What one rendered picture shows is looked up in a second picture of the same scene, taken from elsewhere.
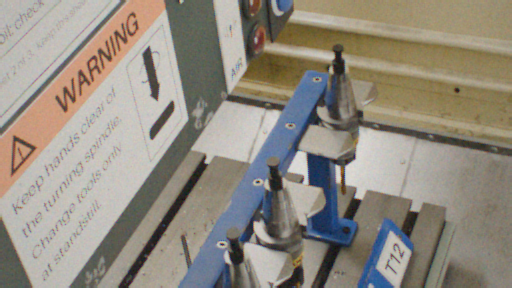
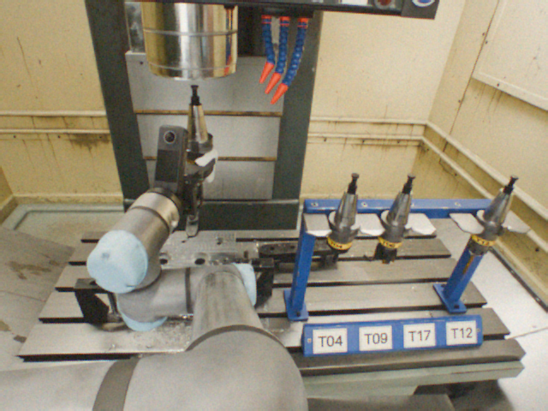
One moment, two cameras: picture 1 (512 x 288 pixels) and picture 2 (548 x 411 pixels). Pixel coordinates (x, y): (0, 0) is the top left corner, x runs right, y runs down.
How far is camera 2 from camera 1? 47 cm
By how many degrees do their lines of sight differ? 43
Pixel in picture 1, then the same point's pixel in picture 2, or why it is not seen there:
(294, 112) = (467, 202)
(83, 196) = not seen: outside the picture
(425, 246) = (489, 351)
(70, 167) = not seen: outside the picture
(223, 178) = (431, 247)
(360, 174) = (503, 311)
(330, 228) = (449, 297)
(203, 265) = not seen: hidden behind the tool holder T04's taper
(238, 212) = (386, 203)
